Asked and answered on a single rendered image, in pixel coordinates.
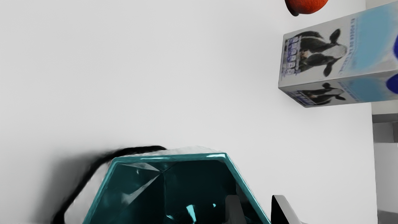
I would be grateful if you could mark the orange fruit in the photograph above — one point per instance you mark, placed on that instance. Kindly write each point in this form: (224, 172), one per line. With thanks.
(306, 5)

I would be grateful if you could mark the teal faceted mug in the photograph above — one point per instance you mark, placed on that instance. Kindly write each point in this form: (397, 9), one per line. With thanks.
(174, 186)

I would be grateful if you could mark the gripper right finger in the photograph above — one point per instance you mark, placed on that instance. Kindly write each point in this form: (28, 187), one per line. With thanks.
(281, 213)

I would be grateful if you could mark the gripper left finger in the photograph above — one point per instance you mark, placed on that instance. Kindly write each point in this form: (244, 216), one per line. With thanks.
(233, 213)

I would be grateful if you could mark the milk carton with cow print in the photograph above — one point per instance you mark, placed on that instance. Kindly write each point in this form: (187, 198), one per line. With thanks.
(348, 59)

